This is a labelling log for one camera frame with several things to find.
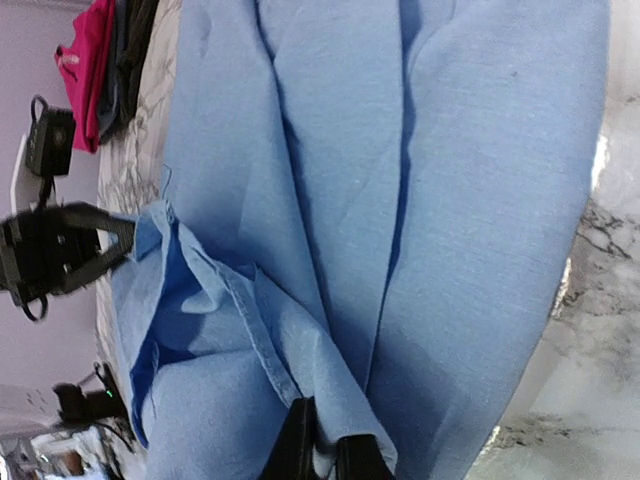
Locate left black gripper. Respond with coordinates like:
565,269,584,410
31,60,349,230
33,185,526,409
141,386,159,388
1,202,135,298

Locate folded light blue jeans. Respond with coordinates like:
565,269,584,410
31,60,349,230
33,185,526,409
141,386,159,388
97,74,122,145

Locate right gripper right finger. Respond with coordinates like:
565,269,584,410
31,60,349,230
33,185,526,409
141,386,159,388
336,435,395,480

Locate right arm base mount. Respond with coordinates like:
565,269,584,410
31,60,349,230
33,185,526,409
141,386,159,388
53,362,134,453

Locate light blue shirt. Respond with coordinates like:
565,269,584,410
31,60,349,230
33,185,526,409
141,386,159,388
112,1,610,479

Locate magenta t-shirt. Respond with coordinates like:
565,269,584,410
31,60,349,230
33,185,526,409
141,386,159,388
54,0,115,154

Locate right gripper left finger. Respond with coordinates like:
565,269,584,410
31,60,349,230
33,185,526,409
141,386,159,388
262,397,318,480

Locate folded black garment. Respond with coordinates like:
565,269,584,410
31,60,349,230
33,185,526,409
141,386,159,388
116,0,159,127

